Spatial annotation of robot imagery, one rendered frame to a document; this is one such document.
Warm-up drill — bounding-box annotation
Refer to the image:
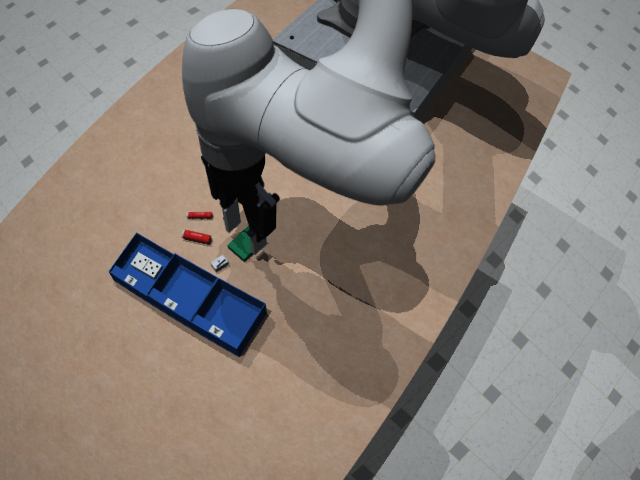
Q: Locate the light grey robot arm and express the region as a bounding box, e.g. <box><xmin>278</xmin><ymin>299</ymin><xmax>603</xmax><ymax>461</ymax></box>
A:
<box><xmin>182</xmin><ymin>0</ymin><xmax>545</xmax><ymax>206</ymax></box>

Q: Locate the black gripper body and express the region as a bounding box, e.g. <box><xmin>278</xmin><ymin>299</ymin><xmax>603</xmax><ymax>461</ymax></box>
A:
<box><xmin>209</xmin><ymin>156</ymin><xmax>265</xmax><ymax>197</ymax></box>

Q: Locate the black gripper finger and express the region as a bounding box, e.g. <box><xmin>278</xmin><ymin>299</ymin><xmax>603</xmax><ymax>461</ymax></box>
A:
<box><xmin>232</xmin><ymin>182</ymin><xmax>280</xmax><ymax>255</ymax></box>
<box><xmin>201</xmin><ymin>155</ymin><xmax>241</xmax><ymax>233</ymax></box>

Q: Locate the blue rack of bins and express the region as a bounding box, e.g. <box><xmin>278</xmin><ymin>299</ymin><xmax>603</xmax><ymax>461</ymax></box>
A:
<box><xmin>109</xmin><ymin>232</ymin><xmax>267</xmax><ymax>357</ymax></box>

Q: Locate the white domino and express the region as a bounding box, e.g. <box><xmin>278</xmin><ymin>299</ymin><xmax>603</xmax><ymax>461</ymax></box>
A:
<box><xmin>131</xmin><ymin>252</ymin><xmax>162</xmax><ymax>279</ymax></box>

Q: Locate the red battery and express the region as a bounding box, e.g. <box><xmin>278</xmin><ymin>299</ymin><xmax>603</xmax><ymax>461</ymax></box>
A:
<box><xmin>186</xmin><ymin>212</ymin><xmax>212</xmax><ymax>218</ymax></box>
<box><xmin>182</xmin><ymin>230</ymin><xmax>211</xmax><ymax>244</ymax></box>

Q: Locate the green square block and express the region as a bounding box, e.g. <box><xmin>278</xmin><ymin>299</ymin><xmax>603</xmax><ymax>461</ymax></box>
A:
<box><xmin>227</xmin><ymin>225</ymin><xmax>253</xmax><ymax>262</ymax></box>

